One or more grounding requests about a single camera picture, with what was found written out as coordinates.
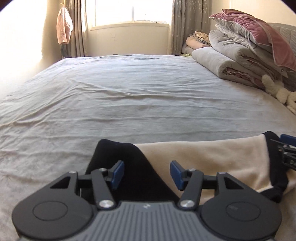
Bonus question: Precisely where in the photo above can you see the black sweater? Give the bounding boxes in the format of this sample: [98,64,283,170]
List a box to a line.
[86,140,295,202]

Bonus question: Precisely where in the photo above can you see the beige fleece garment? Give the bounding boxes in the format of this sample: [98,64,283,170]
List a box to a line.
[133,133,275,205]

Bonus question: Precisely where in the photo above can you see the white plush toy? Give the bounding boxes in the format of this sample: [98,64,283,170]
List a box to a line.
[261,74,296,114]

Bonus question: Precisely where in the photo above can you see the grey bed sheet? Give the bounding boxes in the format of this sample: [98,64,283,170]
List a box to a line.
[1,55,295,240]

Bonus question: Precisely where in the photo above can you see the grey quilted headboard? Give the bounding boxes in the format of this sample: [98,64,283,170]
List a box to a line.
[265,22,296,92]

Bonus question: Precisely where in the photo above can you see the upper folded grey quilt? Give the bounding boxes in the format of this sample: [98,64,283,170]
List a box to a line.
[209,24,288,80]

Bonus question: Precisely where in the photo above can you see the pink velvet pillow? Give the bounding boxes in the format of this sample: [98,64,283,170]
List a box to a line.
[209,9,295,71]

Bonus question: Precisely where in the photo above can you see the lower rolled grey quilt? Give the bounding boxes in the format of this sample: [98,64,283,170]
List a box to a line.
[192,47,265,90]

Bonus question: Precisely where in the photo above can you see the patterned brown cloth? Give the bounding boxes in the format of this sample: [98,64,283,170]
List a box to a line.
[194,31,211,46]

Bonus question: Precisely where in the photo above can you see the folded pink beige blanket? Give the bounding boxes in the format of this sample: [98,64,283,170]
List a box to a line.
[182,36,211,55]

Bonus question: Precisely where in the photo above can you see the left grey curtain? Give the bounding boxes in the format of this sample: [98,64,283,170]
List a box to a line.
[61,1,88,58]

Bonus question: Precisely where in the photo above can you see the grey curtain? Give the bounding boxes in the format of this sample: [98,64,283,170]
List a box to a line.
[166,0,212,55]
[61,1,88,58]

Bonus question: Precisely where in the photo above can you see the right grey curtain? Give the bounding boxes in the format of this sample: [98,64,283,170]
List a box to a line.
[166,0,212,55]

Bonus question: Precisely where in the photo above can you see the pink hanging garment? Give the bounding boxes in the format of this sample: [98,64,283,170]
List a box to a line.
[56,6,73,45]

